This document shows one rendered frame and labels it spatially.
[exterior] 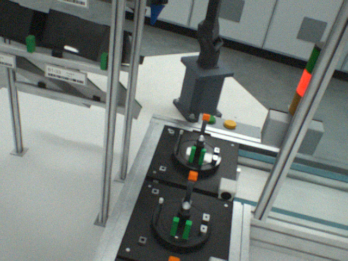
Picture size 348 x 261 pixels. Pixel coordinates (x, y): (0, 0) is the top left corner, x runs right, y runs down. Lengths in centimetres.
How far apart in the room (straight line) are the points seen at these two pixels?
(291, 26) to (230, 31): 59
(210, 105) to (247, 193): 43
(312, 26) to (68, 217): 335
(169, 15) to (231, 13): 66
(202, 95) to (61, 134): 50
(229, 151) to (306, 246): 34
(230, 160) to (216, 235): 28
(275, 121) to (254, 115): 72
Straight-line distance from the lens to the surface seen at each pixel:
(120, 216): 96
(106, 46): 83
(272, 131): 89
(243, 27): 412
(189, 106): 143
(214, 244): 93
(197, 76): 134
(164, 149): 113
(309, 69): 82
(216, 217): 98
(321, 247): 110
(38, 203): 112
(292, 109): 86
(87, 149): 127
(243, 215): 102
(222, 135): 125
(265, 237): 107
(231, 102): 162
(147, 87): 160
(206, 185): 105
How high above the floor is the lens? 169
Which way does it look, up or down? 37 degrees down
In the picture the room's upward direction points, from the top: 11 degrees clockwise
